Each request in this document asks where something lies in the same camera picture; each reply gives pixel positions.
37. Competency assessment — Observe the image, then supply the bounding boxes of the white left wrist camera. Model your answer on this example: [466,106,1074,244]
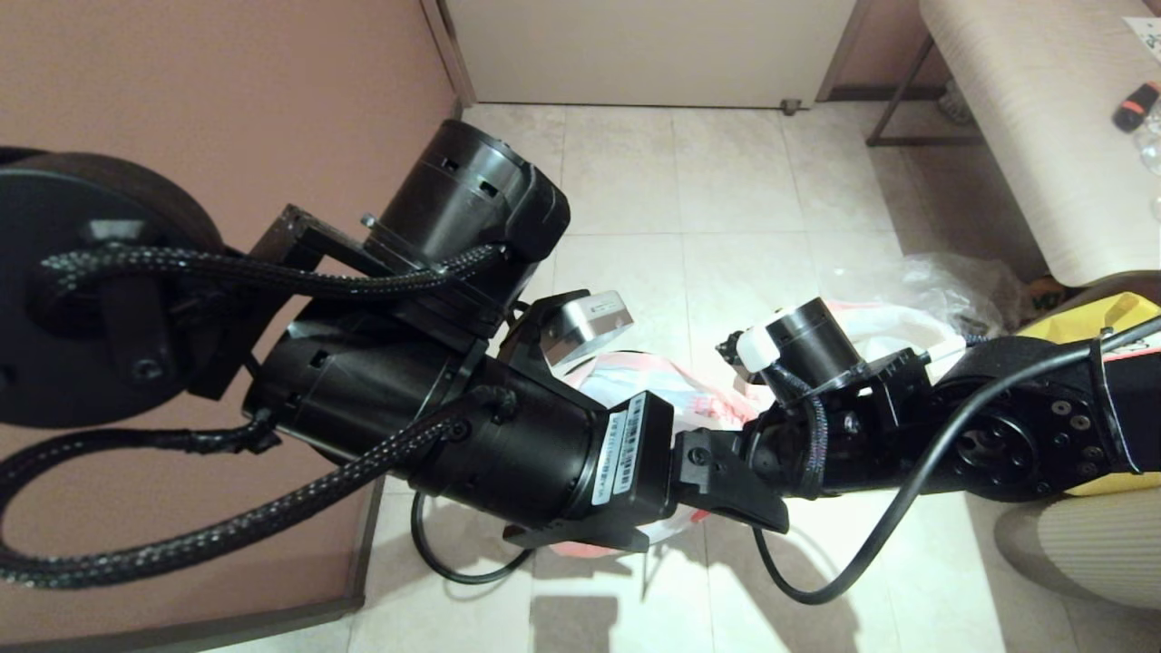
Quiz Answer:
[540,290,634,371]

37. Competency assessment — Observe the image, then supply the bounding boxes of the grey bin rim ring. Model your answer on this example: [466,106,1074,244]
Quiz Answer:
[411,490,536,586]

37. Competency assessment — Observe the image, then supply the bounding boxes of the fresh white pink trash bag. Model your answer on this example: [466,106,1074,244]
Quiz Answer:
[549,352,758,559]

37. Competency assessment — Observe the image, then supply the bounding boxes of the dark metal table frame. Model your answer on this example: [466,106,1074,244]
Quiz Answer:
[866,36,985,148]

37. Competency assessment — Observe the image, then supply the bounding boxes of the black orange marker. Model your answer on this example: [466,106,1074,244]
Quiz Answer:
[1114,82,1161,134]

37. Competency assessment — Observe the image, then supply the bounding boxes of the braided black right arm cable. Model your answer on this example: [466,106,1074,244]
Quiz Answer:
[771,363,831,495]

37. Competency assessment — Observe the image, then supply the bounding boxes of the yellow shopping bag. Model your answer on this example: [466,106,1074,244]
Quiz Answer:
[1020,292,1161,498]

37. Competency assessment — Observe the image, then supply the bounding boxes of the white door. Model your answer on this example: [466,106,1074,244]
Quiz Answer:
[444,0,858,108]

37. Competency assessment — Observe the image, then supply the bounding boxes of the used white pink trash bag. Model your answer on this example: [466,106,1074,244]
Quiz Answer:
[821,299,967,364]

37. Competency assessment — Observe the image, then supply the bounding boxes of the white printed paper sheet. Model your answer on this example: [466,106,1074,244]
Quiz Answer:
[1123,16,1161,60]

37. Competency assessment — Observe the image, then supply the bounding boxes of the clear crumpled plastic bag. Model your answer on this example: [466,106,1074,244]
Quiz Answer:
[893,254,1026,336]

